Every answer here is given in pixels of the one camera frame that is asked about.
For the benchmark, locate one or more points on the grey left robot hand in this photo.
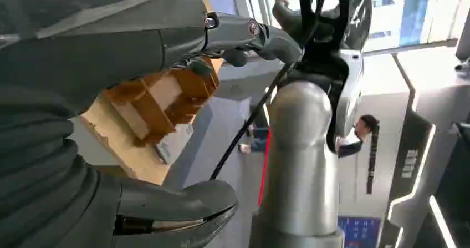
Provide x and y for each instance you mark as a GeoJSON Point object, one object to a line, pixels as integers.
{"type": "Point", "coordinates": [92, 51]}

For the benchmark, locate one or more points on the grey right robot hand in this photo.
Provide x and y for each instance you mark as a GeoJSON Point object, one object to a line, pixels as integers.
{"type": "Point", "coordinates": [286, 14]}

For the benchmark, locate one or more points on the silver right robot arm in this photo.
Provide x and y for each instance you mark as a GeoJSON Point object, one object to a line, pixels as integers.
{"type": "Point", "coordinates": [301, 158]}

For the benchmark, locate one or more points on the grey pillar with round logo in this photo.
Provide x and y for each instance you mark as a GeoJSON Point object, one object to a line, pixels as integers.
{"type": "Point", "coordinates": [242, 81]}

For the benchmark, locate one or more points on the wooden card box with dividers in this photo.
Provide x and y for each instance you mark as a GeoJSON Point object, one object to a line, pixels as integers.
{"type": "Point", "coordinates": [191, 84]}

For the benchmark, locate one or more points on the grey printed label card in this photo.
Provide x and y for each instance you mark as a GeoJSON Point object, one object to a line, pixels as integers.
{"type": "Point", "coordinates": [167, 152]}

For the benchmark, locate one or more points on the person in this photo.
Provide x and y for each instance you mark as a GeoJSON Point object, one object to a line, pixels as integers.
{"type": "Point", "coordinates": [358, 136]}

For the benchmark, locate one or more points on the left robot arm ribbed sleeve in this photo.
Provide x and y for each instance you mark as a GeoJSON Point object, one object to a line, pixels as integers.
{"type": "Point", "coordinates": [33, 187]}

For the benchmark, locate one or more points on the dark gate with light strips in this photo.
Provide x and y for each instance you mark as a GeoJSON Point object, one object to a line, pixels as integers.
{"type": "Point", "coordinates": [415, 158]}

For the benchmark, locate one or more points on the blue sign board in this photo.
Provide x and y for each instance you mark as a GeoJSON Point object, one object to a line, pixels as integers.
{"type": "Point", "coordinates": [361, 233]}

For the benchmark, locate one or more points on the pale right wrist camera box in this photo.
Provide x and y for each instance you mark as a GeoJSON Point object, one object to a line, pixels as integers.
{"type": "Point", "coordinates": [352, 92]}

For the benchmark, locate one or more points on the black barrier post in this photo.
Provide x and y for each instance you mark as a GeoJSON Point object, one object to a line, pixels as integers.
{"type": "Point", "coordinates": [372, 158]}

